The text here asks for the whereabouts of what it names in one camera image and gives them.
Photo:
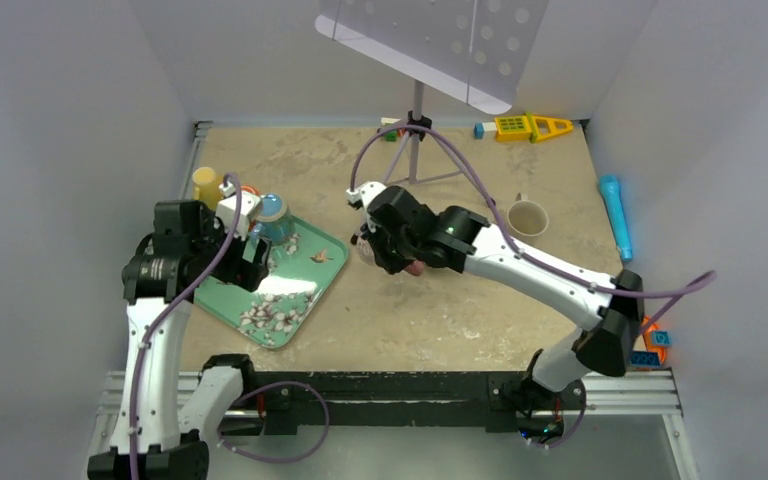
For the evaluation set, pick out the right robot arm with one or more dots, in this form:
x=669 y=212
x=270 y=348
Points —
x=606 y=316

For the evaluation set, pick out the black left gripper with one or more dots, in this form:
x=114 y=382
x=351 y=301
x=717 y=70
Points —
x=242 y=272

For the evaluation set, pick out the blue butterfly mug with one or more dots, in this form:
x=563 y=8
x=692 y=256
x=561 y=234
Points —
x=275 y=221

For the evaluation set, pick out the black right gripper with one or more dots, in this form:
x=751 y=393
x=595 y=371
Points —
x=373 y=232

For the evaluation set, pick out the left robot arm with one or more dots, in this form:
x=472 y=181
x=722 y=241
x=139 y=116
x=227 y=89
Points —
x=154 y=437

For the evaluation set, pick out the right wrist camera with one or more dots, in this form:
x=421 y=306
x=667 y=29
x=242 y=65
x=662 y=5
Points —
x=361 y=196

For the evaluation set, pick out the yellow green toy ramp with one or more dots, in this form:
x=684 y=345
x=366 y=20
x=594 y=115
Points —
x=545 y=128

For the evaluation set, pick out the small toy blocks pile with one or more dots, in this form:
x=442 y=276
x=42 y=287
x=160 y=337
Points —
x=651 y=348

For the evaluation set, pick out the orange mug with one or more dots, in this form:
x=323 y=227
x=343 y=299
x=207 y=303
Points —
x=250 y=191

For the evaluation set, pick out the yellow mug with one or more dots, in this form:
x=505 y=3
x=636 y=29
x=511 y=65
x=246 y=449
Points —
x=206 y=187

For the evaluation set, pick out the yellow toy grid block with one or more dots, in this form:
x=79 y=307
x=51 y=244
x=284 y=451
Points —
x=513 y=128

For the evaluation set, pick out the white music stand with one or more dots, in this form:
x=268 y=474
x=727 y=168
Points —
x=472 y=51

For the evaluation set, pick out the blue toy flashlight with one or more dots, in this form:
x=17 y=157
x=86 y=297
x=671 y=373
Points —
x=610 y=190

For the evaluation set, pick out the blue white toy block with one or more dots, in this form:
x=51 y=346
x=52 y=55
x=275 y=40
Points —
x=485 y=130

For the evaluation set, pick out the green floral tray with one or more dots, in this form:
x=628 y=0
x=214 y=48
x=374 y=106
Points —
x=300 y=271

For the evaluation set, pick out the pink skull mug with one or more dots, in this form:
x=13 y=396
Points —
x=366 y=253

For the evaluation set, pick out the cream coral shell mug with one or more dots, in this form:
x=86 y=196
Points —
x=526 y=219

